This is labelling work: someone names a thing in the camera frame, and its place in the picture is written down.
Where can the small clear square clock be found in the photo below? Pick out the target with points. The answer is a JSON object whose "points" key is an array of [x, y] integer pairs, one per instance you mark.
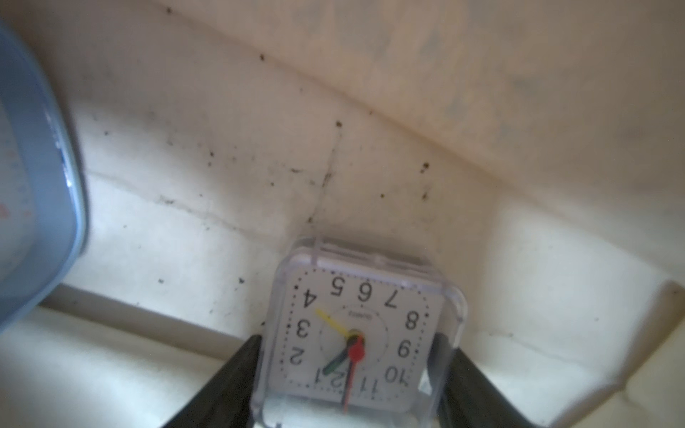
{"points": [[355, 336]]}

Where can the pale blue square clock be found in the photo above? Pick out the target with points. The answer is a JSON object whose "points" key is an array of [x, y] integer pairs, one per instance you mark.
{"points": [[43, 207]]}

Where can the beige canvas bag orange handles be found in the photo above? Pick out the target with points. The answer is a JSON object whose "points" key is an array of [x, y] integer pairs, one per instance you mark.
{"points": [[204, 162]]}

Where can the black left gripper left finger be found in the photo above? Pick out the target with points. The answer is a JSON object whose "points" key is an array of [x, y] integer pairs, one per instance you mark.
{"points": [[225, 401]]}

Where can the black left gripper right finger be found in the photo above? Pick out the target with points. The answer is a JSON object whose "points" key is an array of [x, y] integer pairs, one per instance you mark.
{"points": [[469, 398]]}

